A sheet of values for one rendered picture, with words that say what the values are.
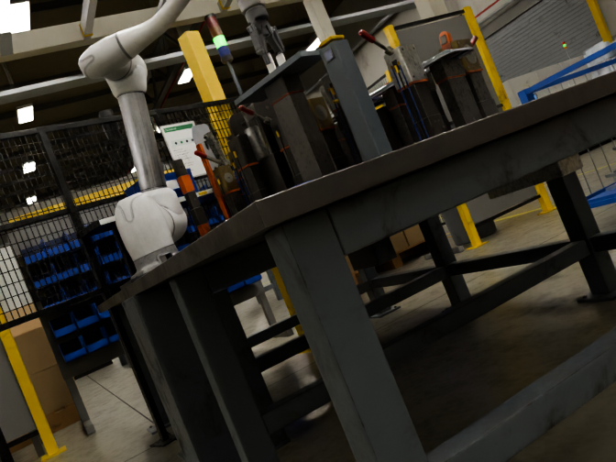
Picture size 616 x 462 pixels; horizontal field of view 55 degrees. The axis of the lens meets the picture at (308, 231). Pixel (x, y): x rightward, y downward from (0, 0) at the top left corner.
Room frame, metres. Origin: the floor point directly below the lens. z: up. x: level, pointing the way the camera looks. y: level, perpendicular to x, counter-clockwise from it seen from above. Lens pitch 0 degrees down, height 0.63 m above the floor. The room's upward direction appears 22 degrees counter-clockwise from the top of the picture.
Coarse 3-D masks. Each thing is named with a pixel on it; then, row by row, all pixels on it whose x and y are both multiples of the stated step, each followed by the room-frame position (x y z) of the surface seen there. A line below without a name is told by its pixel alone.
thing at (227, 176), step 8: (216, 168) 2.61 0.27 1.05; (224, 168) 2.62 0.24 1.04; (216, 176) 2.62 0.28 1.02; (224, 176) 2.61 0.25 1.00; (232, 176) 2.64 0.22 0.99; (224, 184) 2.61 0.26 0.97; (232, 184) 2.62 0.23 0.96; (224, 192) 2.62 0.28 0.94; (232, 192) 2.62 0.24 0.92; (232, 200) 2.61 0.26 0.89; (240, 200) 2.64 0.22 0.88; (232, 208) 2.63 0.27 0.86; (240, 208) 2.63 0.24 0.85
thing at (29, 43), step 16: (160, 0) 5.88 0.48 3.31; (192, 0) 6.52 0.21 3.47; (208, 0) 6.59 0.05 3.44; (272, 0) 6.93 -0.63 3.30; (288, 0) 7.05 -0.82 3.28; (112, 16) 6.12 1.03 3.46; (128, 16) 6.19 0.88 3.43; (144, 16) 6.26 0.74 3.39; (192, 16) 6.49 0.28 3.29; (224, 16) 6.78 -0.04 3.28; (32, 32) 5.78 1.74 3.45; (48, 32) 5.84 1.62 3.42; (64, 32) 5.90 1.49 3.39; (80, 32) 5.96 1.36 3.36; (96, 32) 6.03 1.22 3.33; (112, 32) 6.10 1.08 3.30; (0, 48) 5.47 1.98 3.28; (16, 48) 5.70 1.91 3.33; (32, 48) 5.75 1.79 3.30; (48, 48) 5.83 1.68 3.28; (64, 48) 5.97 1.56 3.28
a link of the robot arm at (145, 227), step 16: (128, 208) 2.04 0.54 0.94; (144, 208) 2.05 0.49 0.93; (160, 208) 2.13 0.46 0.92; (128, 224) 2.03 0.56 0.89; (144, 224) 2.03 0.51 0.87; (160, 224) 2.07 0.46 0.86; (128, 240) 2.04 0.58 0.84; (144, 240) 2.03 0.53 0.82; (160, 240) 2.05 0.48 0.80; (144, 256) 2.04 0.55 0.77
